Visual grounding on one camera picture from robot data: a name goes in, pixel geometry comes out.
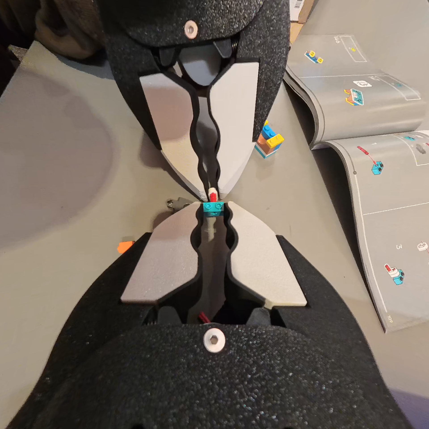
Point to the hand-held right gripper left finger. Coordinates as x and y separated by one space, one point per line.
164 264

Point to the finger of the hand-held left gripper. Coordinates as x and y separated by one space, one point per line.
234 117
171 117

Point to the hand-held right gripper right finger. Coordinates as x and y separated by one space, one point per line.
261 264

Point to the teal toy brick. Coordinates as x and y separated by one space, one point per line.
213 208

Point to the white toy connector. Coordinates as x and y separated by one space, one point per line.
212 190

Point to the person's left forearm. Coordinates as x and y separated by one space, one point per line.
67 30

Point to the small multicoloured brick build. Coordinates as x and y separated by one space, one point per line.
268 140

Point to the orange toy brick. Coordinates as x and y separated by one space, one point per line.
124 247

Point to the dark grey toy piece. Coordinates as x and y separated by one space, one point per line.
181 202

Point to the grey instruction booklet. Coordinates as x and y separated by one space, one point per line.
385 201

